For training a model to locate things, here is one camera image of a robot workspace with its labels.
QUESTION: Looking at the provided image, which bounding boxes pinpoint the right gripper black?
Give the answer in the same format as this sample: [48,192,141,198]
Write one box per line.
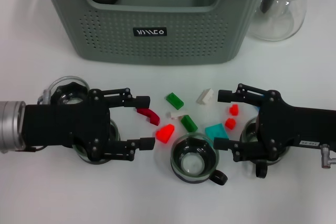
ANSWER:
[213,83,336,166]

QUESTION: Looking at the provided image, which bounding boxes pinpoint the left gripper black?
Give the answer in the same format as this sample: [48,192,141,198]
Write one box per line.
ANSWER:
[20,89,111,162]

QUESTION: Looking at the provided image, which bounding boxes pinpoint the dark red curved toy brick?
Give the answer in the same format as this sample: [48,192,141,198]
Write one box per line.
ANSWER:
[135,107,161,126]

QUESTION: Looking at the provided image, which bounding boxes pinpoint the bright red sloped toy brick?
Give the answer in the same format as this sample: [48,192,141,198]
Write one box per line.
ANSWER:
[155,123,176,144]

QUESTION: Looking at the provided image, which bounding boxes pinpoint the glass teacup black holder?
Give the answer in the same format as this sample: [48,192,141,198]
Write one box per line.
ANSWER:
[170,132,228,186]
[69,118,121,166]
[240,115,292,179]
[43,76,91,109]

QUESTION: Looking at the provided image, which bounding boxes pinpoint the white thin bar toy brick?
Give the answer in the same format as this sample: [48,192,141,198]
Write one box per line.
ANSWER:
[166,108,190,120]

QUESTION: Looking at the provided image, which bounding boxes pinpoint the grey-green perforated storage bin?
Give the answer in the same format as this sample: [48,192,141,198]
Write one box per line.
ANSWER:
[35,0,275,66]

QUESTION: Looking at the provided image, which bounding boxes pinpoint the teal square plate brick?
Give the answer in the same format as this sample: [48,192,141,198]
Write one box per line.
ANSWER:
[204,123,229,141]

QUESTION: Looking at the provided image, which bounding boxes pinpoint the white chunky toy brick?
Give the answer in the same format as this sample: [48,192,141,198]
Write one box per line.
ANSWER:
[196,88,216,105]

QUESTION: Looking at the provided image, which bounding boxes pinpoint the silver plug on left gripper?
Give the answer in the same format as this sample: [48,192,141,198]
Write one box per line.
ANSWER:
[38,89,51,104]

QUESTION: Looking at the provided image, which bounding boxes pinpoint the silver plug on gripper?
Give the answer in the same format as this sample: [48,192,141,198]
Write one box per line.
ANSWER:
[319,144,336,169]
[38,89,51,104]

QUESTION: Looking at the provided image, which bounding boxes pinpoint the green rectangular toy brick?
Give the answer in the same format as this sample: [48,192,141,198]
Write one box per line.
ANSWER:
[165,92,185,110]
[180,114,198,133]

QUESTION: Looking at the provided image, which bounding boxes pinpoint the silver plug on right gripper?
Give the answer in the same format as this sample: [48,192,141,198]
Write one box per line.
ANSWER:
[319,144,336,169]

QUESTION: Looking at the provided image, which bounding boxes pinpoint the glass carafe with black lid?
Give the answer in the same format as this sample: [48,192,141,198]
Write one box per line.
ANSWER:
[246,0,312,41]

